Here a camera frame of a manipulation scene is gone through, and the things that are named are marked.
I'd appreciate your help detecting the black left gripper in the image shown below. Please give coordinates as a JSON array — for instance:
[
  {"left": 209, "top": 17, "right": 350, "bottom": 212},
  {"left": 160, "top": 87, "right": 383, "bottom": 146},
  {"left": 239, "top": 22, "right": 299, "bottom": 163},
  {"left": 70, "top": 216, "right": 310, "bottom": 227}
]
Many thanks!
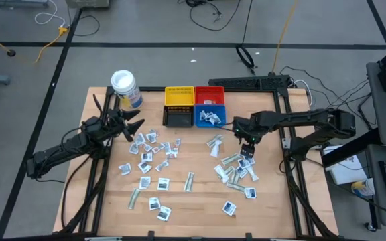
[{"left": 104, "top": 108, "right": 145, "bottom": 142}]

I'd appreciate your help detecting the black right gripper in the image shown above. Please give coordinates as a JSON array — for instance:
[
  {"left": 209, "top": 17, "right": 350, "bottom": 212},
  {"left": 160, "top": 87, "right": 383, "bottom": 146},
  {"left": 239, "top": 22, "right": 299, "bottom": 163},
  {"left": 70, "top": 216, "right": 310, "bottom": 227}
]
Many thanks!
[{"left": 232, "top": 112, "right": 266, "bottom": 159}]

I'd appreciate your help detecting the white yellow wipes canister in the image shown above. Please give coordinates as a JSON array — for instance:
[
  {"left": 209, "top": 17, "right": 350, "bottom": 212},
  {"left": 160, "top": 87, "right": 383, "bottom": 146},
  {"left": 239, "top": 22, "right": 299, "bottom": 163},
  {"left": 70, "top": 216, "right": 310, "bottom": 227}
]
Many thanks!
[
  {"left": 350, "top": 177, "right": 376, "bottom": 199},
  {"left": 110, "top": 69, "right": 144, "bottom": 110}
]

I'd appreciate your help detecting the black slotted plastic basket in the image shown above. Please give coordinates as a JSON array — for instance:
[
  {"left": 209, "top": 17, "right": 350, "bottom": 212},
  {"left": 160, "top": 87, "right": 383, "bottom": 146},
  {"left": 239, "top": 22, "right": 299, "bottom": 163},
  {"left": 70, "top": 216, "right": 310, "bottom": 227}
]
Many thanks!
[{"left": 162, "top": 105, "right": 195, "bottom": 129}]

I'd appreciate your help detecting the yellow slotted plastic basket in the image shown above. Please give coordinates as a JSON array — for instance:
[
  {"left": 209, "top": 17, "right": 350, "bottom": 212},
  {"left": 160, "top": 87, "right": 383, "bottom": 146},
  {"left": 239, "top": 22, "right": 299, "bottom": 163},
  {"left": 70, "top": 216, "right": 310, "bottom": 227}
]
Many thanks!
[{"left": 164, "top": 86, "right": 196, "bottom": 106}]

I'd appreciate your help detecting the blue slotted plastic basket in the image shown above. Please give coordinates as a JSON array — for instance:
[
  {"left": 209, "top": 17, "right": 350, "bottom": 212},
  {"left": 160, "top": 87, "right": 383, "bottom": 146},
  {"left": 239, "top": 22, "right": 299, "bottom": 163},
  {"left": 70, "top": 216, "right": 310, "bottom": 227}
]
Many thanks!
[{"left": 194, "top": 104, "right": 227, "bottom": 129}]

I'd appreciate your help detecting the red slotted plastic basket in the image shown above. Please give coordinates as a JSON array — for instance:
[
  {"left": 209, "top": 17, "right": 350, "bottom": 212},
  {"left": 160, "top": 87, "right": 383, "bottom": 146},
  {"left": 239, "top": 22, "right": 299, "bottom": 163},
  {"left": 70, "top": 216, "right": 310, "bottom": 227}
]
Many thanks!
[{"left": 194, "top": 85, "right": 226, "bottom": 106}]

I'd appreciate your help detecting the black desk support beam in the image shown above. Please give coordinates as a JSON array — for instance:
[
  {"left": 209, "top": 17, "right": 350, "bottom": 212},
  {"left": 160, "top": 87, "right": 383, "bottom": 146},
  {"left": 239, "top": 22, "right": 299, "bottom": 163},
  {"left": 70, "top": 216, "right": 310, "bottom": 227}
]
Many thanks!
[{"left": 320, "top": 129, "right": 381, "bottom": 168}]

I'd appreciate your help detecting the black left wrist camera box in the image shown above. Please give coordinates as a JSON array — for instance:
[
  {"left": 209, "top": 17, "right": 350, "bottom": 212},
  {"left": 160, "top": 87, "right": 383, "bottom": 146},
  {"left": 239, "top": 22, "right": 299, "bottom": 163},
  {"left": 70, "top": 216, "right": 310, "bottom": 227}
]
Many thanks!
[{"left": 107, "top": 115, "right": 123, "bottom": 131}]

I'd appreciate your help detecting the black hanging cable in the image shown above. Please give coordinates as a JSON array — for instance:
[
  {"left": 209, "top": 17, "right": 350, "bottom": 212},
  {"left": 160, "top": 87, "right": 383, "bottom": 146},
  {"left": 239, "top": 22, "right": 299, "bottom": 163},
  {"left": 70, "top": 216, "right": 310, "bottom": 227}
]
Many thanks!
[{"left": 234, "top": 0, "right": 257, "bottom": 75}]

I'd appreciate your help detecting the yellow floor cable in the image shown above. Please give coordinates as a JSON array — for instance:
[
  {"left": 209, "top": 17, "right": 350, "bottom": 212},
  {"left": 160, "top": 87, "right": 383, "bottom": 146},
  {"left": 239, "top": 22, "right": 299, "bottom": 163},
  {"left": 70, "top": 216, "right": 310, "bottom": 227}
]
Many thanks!
[{"left": 0, "top": 23, "right": 70, "bottom": 64}]

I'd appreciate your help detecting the white floor cable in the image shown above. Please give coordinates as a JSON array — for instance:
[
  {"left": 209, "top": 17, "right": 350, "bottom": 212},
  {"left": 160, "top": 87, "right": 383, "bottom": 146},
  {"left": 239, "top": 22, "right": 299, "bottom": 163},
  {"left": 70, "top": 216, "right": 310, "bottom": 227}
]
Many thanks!
[{"left": 34, "top": 0, "right": 67, "bottom": 28}]

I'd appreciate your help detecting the yellow hanging cord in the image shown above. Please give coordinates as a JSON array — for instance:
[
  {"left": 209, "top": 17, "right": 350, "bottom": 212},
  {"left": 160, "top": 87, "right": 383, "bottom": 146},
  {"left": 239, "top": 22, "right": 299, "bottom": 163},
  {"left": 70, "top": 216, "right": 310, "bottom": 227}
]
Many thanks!
[{"left": 271, "top": 0, "right": 298, "bottom": 75}]

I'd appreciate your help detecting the black floor cable tangle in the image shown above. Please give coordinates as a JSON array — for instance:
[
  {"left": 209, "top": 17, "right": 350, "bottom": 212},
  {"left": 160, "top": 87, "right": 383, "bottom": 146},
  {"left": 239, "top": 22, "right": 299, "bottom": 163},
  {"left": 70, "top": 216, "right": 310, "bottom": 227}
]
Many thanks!
[{"left": 178, "top": 0, "right": 243, "bottom": 33}]

